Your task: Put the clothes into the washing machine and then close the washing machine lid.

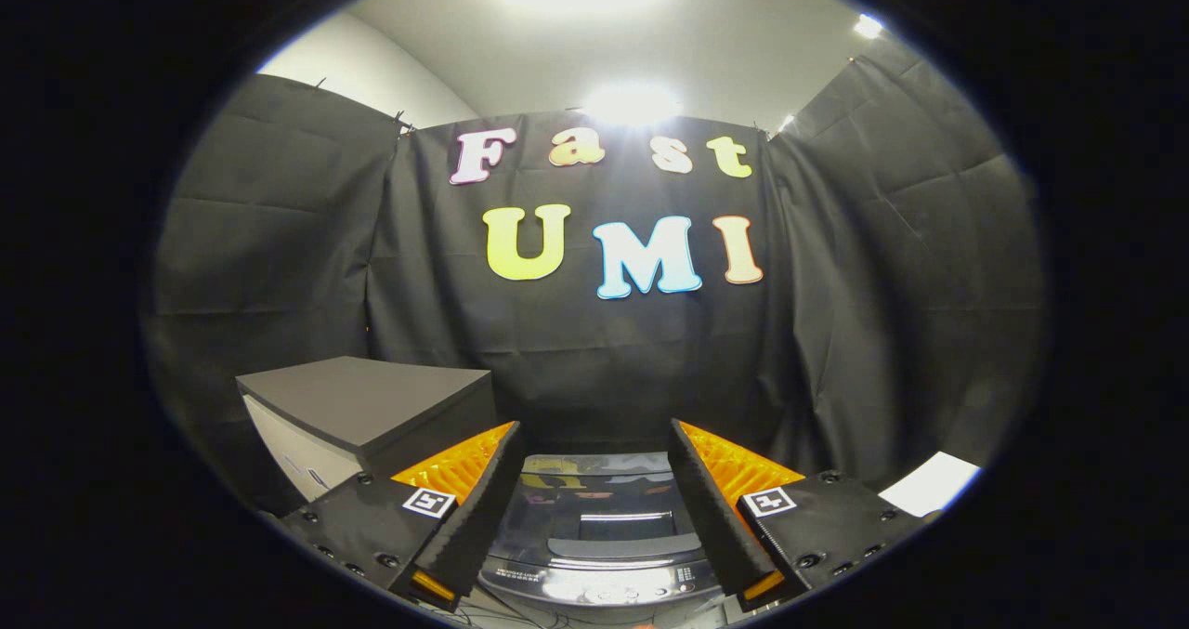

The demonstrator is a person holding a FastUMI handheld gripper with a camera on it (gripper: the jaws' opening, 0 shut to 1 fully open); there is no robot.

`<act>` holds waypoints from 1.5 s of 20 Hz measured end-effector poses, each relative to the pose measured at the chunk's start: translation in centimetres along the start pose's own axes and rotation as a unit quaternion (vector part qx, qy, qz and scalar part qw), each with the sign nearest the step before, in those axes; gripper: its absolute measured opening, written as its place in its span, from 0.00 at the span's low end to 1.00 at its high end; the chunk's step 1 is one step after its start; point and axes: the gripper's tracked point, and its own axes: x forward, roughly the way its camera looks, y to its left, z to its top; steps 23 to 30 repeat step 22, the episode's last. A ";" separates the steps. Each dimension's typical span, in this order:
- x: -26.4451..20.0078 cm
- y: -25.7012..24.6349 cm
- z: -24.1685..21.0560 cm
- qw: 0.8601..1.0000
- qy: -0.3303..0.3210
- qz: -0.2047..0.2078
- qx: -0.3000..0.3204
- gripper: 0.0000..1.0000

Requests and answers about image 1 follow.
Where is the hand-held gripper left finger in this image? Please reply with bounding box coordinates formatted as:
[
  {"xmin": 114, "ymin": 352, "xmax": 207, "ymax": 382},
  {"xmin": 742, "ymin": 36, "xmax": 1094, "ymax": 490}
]
[{"xmin": 279, "ymin": 421, "xmax": 526, "ymax": 609}]

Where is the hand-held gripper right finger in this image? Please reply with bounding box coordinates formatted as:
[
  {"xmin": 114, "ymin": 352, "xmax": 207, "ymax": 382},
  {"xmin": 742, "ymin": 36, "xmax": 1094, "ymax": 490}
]
[{"xmin": 667, "ymin": 418, "xmax": 930, "ymax": 613}]

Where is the glossy black washing machine lid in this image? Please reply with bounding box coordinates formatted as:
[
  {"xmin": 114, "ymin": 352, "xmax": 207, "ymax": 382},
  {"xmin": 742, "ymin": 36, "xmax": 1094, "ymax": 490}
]
[{"xmin": 488, "ymin": 452, "xmax": 709, "ymax": 576}]

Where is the dark grey washing machine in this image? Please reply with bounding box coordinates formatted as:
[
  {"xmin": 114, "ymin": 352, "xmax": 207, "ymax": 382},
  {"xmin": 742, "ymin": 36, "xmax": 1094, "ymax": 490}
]
[{"xmin": 478, "ymin": 452, "xmax": 730, "ymax": 626}]

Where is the grey cabinet with dark top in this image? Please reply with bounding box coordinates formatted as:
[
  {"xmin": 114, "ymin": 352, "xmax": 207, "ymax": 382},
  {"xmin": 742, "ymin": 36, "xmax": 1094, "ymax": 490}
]
[{"xmin": 235, "ymin": 356, "xmax": 498, "ymax": 505}]

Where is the black backdrop cloth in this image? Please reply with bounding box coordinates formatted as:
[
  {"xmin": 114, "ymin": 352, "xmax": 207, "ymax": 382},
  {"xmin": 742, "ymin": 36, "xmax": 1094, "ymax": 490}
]
[{"xmin": 144, "ymin": 53, "xmax": 1046, "ymax": 518}]

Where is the white flat panel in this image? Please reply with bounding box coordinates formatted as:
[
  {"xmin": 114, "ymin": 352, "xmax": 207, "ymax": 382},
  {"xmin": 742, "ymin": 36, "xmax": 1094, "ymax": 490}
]
[{"xmin": 878, "ymin": 451, "xmax": 982, "ymax": 518}]

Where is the ceiling light panel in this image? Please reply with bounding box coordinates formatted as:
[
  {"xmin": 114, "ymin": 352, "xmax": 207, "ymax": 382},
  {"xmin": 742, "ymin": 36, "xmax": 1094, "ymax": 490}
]
[{"xmin": 581, "ymin": 85, "xmax": 684, "ymax": 128}]

